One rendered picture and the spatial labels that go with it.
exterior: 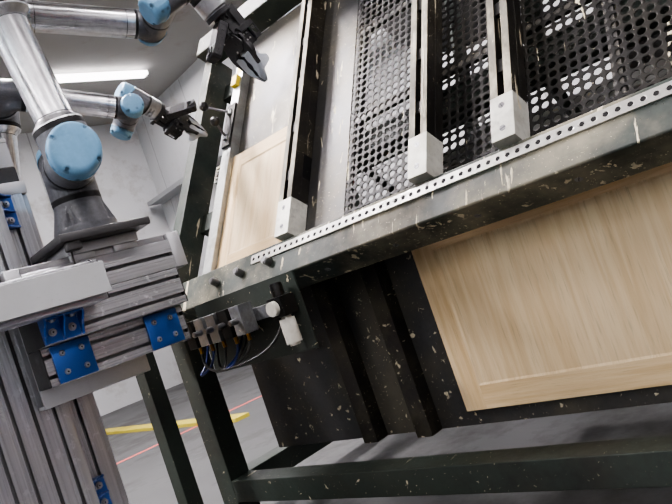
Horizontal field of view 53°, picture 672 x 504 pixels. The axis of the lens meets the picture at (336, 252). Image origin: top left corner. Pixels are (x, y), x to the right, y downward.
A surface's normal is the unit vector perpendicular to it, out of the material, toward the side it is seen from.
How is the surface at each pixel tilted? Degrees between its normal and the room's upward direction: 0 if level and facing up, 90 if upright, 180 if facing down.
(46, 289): 90
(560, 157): 57
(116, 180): 90
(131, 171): 90
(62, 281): 90
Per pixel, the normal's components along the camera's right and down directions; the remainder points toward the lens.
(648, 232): -0.62, 0.19
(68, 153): 0.49, -0.06
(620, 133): -0.70, -0.35
